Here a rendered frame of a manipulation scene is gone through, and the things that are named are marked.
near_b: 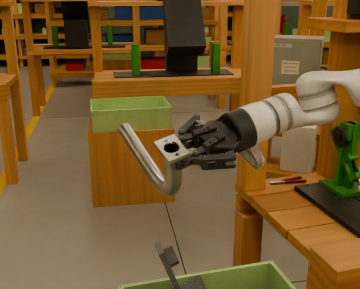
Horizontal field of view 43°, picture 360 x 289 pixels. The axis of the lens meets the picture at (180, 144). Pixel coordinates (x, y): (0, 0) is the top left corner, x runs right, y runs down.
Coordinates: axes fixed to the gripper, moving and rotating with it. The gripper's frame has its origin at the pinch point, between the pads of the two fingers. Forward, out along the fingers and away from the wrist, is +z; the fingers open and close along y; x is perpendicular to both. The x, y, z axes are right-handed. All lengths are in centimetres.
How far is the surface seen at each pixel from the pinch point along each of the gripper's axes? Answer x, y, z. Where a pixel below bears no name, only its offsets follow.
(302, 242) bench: 69, -8, -48
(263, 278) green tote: 56, 2, -24
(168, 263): 25.9, 2.8, 4.2
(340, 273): 60, 9, -45
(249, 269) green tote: 52, 0, -20
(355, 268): 61, 10, -50
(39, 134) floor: 305, -395, -18
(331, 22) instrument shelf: 28, -58, -95
